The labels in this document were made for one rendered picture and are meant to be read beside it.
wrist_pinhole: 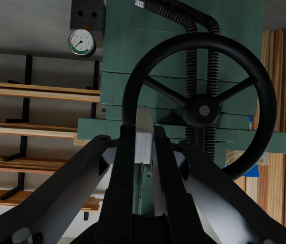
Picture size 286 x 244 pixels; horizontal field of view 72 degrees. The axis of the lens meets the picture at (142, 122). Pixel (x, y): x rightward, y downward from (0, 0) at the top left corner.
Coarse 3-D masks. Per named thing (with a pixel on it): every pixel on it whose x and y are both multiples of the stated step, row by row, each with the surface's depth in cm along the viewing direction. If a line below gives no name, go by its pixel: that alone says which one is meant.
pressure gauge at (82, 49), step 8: (72, 32) 46; (80, 32) 46; (88, 32) 46; (72, 40) 46; (80, 40) 47; (88, 40) 47; (72, 48) 46; (80, 48) 47; (88, 48) 47; (80, 56) 48; (88, 56) 48
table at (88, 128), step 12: (84, 120) 53; (96, 120) 53; (108, 120) 53; (84, 132) 53; (96, 132) 53; (108, 132) 53; (168, 132) 44; (180, 132) 44; (216, 132) 45; (228, 132) 45; (240, 132) 55; (252, 132) 55; (276, 132) 55; (228, 144) 55; (240, 144) 55; (276, 144) 55
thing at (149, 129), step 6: (144, 108) 21; (150, 108) 21; (144, 114) 19; (150, 114) 19; (144, 120) 18; (150, 120) 18; (150, 126) 16; (150, 132) 15; (144, 138) 16; (150, 138) 15; (144, 144) 16; (150, 144) 16; (144, 150) 16; (150, 150) 16; (144, 156) 16; (150, 156) 16; (144, 162) 16; (150, 162) 16
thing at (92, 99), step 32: (96, 64) 291; (32, 96) 257; (64, 96) 248; (96, 96) 249; (0, 128) 238; (32, 128) 246; (64, 128) 246; (0, 160) 257; (32, 160) 269; (64, 160) 283; (0, 192) 276
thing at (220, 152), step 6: (174, 138) 44; (180, 138) 45; (216, 144) 45; (222, 144) 45; (216, 150) 45; (222, 150) 45; (216, 156) 45; (222, 156) 45; (216, 162) 45; (222, 162) 45
